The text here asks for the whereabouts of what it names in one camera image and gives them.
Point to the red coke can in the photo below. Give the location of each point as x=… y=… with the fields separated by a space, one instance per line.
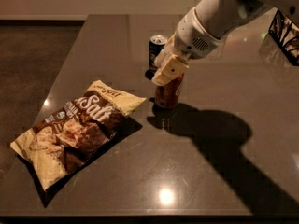
x=167 y=96

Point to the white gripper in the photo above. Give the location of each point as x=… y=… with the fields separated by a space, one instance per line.
x=193 y=38

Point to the black patterned box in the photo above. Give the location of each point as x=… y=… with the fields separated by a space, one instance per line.
x=286 y=34

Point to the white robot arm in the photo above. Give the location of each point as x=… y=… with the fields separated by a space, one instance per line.
x=235 y=13

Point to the dark blue soda can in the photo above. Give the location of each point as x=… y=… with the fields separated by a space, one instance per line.
x=156 y=44

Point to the brown and cream chip bag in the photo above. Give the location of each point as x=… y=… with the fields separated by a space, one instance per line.
x=66 y=140

